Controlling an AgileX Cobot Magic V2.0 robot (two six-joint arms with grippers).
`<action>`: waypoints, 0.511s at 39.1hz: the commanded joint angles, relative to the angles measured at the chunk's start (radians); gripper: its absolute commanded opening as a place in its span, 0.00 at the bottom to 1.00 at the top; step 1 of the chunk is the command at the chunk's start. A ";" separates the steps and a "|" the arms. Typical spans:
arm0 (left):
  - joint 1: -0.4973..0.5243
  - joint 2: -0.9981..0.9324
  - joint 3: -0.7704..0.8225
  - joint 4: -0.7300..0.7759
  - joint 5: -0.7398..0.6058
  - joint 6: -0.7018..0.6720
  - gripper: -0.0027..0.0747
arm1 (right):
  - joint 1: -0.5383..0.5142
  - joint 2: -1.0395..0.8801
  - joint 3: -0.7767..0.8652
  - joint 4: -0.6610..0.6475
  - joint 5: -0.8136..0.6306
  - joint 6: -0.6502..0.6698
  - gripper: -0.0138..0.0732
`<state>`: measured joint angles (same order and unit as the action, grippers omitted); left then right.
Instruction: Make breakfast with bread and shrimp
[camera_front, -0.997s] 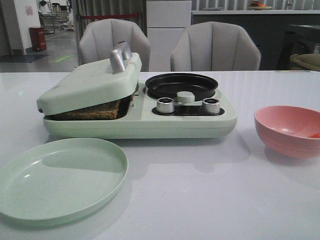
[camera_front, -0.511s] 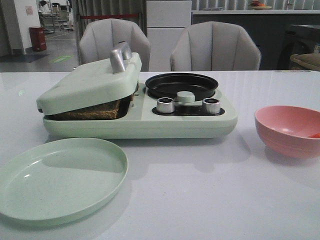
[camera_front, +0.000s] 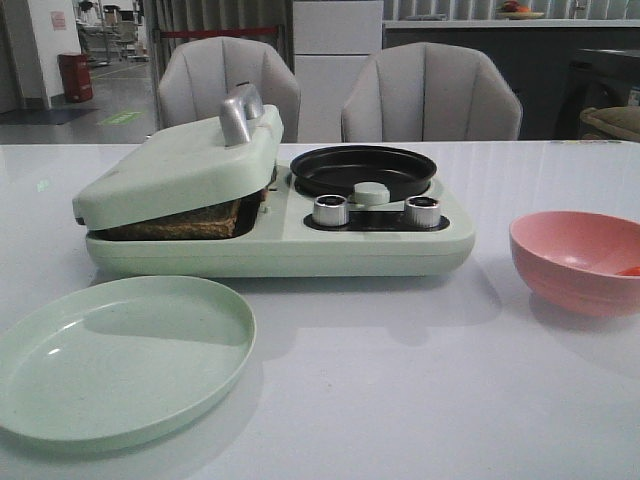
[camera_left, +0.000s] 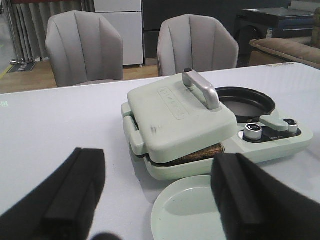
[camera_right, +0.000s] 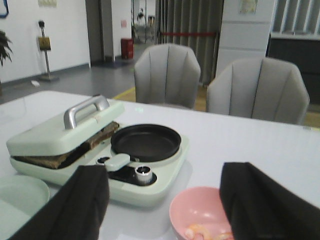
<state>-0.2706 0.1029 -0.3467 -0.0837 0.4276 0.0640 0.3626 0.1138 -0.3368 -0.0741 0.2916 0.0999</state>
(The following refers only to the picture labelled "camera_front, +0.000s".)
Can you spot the mint green breakfast maker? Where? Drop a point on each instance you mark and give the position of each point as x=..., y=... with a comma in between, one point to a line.
x=231, y=156

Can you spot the bread slice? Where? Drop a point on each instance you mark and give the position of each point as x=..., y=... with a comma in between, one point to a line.
x=206, y=223
x=249, y=205

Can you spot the pink plastic bowl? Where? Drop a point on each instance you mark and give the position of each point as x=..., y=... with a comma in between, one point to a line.
x=578, y=260

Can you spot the orange shrimp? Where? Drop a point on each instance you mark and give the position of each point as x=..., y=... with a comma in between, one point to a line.
x=631, y=271

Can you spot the left silver control knob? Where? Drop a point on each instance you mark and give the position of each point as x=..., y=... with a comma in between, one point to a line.
x=330, y=210

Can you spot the silver control knob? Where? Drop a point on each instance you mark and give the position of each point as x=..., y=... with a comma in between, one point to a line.
x=330, y=210
x=422, y=212

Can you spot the black round frying pan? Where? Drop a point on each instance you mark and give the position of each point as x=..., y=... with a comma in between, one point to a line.
x=337, y=169

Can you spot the right silver control knob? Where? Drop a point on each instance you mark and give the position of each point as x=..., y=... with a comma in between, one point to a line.
x=422, y=212

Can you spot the right grey upholstered chair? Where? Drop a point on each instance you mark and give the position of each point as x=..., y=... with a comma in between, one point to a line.
x=430, y=92

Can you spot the grey upholstered chair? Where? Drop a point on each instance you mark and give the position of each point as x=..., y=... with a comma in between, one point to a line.
x=201, y=73
x=430, y=92

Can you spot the white cabinet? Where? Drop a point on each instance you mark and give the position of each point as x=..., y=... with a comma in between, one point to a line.
x=331, y=41

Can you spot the left grey upholstered chair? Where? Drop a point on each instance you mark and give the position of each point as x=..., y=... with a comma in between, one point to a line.
x=201, y=73

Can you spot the red barrier belt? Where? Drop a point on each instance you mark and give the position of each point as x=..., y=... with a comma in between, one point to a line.
x=237, y=32

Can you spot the mint green plate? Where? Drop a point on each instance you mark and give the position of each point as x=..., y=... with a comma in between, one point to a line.
x=123, y=363

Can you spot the dark grey counter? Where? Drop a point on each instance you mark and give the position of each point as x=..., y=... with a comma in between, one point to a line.
x=534, y=56

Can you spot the red trash bin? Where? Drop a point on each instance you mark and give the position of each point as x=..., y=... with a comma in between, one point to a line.
x=75, y=76

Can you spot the fruit plate on counter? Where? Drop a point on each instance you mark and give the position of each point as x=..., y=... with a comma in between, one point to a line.
x=514, y=10

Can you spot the beige sofa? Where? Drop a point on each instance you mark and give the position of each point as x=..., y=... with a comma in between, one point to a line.
x=614, y=122

